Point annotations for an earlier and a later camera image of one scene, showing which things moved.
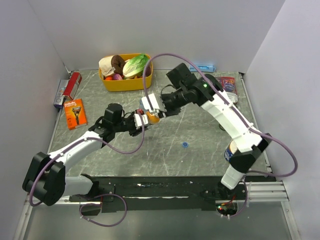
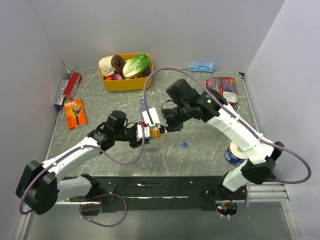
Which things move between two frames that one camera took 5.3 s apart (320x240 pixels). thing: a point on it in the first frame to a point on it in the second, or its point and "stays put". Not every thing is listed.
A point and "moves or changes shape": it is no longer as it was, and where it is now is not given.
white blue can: [231, 149] stays put
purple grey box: [59, 99] stays put
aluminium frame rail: [266, 191] stays put
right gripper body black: [173, 101] to [174, 118]
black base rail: [119, 193] stays put
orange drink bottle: [153, 118] moves or changes shape
